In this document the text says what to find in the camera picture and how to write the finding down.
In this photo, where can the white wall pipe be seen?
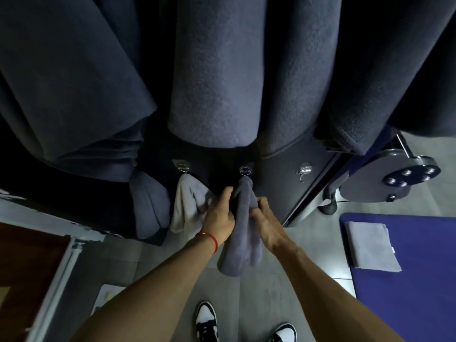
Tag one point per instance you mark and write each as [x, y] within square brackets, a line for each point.
[57, 281]

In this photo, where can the black and white sneaker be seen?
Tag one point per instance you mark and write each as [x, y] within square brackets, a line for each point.
[283, 333]
[206, 317]

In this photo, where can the white bathroom scale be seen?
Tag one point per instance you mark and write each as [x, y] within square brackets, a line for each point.
[107, 299]

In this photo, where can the purple ribbed mat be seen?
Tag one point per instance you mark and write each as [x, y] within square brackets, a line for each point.
[420, 299]

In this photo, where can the person's left hand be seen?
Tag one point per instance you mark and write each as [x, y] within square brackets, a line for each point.
[221, 220]

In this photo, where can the person's right forearm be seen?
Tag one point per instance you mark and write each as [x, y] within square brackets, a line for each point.
[331, 302]

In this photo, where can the black weight stack machine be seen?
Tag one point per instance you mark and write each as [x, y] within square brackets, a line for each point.
[285, 195]

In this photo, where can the white upright post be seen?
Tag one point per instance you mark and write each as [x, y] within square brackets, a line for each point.
[42, 219]

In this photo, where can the person's right hand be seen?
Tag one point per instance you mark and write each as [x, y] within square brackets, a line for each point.
[272, 231]

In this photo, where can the person's left forearm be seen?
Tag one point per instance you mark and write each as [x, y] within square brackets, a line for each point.
[149, 299]

